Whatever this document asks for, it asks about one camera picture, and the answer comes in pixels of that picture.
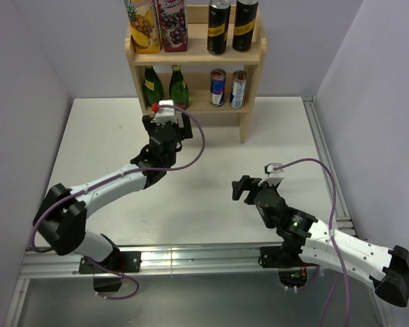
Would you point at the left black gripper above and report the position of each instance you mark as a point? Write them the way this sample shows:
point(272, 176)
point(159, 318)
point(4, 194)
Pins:
point(185, 131)

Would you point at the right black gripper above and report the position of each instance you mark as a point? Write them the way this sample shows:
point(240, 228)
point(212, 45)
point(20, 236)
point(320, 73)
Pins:
point(245, 183)

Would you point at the green glass bottle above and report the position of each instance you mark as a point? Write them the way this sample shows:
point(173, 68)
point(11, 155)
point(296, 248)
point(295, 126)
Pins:
point(152, 87)
point(178, 89)

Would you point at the silver blue energy can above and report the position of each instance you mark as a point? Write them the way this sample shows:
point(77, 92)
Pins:
point(217, 87)

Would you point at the black yellow tonic can front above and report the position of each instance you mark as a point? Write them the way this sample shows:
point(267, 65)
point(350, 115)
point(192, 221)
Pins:
point(217, 31)

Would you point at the black yellow tonic can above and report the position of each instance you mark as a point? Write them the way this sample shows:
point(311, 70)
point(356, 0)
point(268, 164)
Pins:
point(217, 31)
point(245, 18)

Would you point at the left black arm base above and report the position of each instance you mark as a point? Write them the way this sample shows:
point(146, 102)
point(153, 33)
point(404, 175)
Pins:
point(110, 275)

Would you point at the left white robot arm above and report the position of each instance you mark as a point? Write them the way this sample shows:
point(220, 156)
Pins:
point(61, 219)

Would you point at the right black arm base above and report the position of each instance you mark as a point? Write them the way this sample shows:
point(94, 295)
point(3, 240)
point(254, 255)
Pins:
point(293, 274)

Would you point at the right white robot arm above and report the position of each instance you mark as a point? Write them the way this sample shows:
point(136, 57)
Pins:
point(308, 240)

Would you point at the wooden three-tier shelf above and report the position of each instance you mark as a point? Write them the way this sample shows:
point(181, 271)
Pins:
point(197, 63)

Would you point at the grape juice carton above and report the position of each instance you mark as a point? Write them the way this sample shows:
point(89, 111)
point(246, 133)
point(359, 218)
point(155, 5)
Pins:
point(172, 20)

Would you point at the pineapple juice carton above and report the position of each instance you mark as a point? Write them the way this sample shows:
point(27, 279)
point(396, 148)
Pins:
point(144, 24)

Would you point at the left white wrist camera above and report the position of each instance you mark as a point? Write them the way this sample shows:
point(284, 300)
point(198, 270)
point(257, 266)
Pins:
point(164, 112)

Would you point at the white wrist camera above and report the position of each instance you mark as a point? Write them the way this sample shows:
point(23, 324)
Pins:
point(164, 112)
point(274, 175)

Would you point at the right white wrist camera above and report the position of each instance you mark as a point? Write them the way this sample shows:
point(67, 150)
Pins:
point(274, 175)

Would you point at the aluminium rail frame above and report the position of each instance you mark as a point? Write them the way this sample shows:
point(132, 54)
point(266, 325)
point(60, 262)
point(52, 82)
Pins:
point(177, 259)

